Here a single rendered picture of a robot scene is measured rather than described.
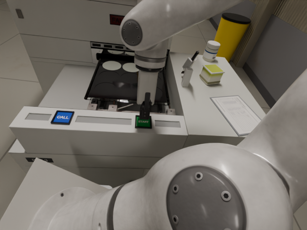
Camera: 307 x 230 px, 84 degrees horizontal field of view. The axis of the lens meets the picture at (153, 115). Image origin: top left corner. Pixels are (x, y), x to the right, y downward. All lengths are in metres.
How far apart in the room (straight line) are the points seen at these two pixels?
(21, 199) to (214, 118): 0.59
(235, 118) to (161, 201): 0.58
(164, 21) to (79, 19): 0.76
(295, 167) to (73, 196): 0.44
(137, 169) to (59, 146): 0.31
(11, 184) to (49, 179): 1.26
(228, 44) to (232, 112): 2.72
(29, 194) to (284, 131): 0.46
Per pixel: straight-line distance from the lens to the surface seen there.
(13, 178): 1.76
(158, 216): 0.19
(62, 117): 0.63
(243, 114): 0.76
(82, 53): 1.14
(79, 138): 0.61
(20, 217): 0.46
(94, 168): 0.77
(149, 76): 0.45
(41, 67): 1.29
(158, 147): 0.62
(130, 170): 0.76
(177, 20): 0.35
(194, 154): 0.17
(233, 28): 3.31
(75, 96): 0.94
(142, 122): 0.58
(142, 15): 0.36
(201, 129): 0.62
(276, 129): 0.28
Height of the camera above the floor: 1.39
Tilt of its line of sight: 44 degrees down
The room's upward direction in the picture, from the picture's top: 10 degrees clockwise
